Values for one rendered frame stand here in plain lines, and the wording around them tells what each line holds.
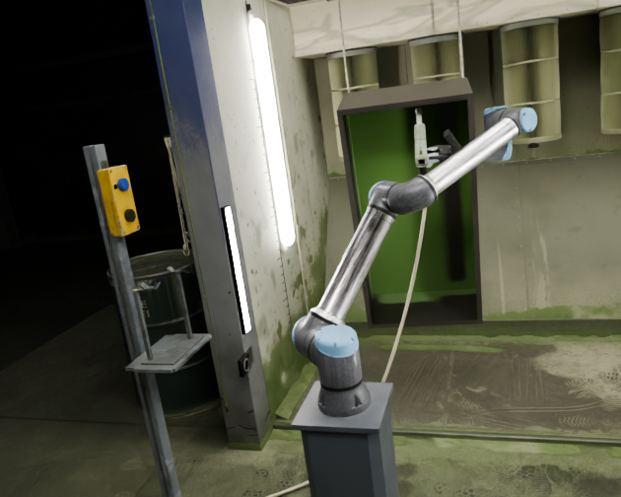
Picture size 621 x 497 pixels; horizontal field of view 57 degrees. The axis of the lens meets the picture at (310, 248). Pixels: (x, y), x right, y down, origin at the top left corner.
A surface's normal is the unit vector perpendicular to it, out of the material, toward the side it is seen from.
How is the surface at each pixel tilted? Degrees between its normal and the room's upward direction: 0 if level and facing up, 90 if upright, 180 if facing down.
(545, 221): 57
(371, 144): 102
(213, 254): 90
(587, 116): 90
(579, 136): 90
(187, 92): 90
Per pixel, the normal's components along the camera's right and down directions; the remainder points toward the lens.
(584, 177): -0.31, -0.29
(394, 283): -0.16, 0.46
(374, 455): 0.47, 0.16
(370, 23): -0.29, 0.28
